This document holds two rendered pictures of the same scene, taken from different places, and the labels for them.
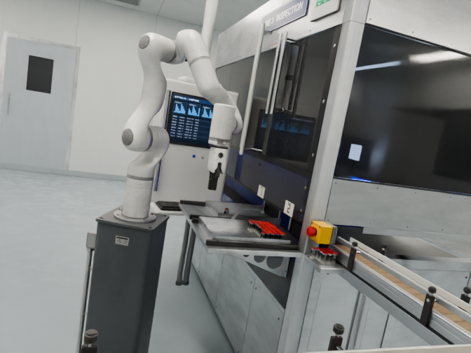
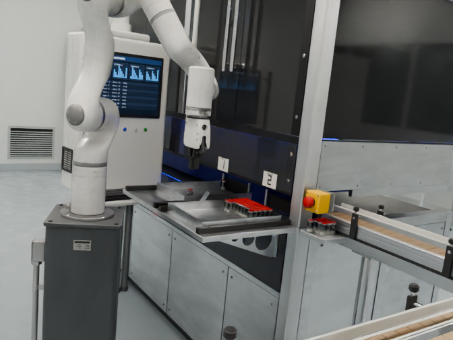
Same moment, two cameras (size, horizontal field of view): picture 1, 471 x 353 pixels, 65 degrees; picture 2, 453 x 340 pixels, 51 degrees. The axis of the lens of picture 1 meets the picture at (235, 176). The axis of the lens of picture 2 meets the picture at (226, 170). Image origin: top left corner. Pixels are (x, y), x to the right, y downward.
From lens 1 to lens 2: 0.40 m
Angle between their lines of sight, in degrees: 15
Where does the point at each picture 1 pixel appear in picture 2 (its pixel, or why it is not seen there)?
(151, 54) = (100, 9)
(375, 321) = not seen: hidden behind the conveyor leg
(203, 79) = (173, 38)
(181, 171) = (111, 150)
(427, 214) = (408, 168)
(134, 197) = (88, 189)
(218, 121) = (198, 88)
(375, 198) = (361, 158)
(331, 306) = (326, 280)
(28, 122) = not seen: outside the picture
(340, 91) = (325, 44)
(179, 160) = not seen: hidden behind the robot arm
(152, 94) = (100, 58)
